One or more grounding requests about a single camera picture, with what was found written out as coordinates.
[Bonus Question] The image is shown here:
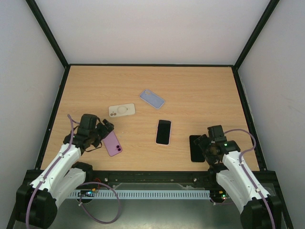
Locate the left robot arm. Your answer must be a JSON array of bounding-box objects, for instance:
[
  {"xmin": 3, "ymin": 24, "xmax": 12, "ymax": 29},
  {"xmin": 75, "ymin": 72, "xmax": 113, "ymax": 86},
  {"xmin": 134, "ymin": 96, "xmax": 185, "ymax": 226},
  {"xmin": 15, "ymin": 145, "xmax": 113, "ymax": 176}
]
[{"xmin": 15, "ymin": 114, "xmax": 114, "ymax": 229}]

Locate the grey metal plate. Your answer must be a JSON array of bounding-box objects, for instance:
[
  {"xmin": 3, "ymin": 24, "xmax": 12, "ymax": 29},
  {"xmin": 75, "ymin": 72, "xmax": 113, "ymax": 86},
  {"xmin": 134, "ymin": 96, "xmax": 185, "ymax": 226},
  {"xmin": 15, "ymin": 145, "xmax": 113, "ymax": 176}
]
[{"xmin": 50, "ymin": 184, "xmax": 242, "ymax": 229}]

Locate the beige phone case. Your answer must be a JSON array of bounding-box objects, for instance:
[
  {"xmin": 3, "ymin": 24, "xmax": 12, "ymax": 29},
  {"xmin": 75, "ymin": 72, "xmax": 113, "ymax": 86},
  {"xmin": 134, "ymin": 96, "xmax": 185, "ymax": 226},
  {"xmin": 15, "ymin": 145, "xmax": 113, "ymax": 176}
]
[{"xmin": 108, "ymin": 103, "xmax": 136, "ymax": 117}]

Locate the light blue slotted cable duct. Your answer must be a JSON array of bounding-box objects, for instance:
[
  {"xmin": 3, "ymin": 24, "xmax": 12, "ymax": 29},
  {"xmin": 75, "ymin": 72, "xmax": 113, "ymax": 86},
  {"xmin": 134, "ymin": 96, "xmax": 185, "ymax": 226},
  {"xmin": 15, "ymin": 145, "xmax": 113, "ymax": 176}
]
[{"xmin": 67, "ymin": 190, "xmax": 210, "ymax": 200}]

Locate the purple phone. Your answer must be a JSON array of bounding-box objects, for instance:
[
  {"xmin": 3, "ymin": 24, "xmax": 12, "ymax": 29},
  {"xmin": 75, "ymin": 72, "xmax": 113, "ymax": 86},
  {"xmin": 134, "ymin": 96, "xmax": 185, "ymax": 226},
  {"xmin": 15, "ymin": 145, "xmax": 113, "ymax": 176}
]
[{"xmin": 102, "ymin": 131, "xmax": 123, "ymax": 156}]

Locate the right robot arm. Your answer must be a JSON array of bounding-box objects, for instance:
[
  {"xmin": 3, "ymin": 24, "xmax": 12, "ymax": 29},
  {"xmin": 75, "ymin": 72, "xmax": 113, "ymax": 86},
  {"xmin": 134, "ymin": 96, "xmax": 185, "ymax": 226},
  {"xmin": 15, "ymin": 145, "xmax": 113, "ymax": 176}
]
[{"xmin": 194, "ymin": 125, "xmax": 282, "ymax": 229}]

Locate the pink phone case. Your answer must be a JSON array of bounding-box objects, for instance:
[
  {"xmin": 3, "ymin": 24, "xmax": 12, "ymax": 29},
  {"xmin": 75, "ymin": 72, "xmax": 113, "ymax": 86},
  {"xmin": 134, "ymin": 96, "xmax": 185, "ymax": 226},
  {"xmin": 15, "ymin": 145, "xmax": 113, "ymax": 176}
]
[{"xmin": 155, "ymin": 119, "xmax": 173, "ymax": 146}]

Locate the lavender phone case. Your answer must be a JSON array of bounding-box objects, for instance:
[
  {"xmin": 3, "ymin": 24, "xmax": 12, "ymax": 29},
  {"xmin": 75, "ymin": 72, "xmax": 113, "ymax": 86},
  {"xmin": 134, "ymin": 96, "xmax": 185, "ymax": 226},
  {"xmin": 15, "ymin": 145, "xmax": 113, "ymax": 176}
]
[{"xmin": 140, "ymin": 89, "xmax": 165, "ymax": 109}]

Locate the black aluminium frame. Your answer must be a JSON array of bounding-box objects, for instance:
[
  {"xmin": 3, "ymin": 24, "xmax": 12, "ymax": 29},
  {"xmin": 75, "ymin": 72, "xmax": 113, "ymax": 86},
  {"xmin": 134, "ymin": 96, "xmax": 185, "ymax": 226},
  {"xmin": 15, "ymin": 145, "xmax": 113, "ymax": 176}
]
[{"xmin": 6, "ymin": 0, "xmax": 294, "ymax": 229}]

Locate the black screen phone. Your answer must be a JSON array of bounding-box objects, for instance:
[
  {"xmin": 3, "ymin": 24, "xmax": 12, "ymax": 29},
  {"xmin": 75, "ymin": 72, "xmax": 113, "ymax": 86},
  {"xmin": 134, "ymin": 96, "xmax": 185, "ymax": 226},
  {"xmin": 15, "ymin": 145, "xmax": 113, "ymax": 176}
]
[{"xmin": 156, "ymin": 120, "xmax": 172, "ymax": 145}]

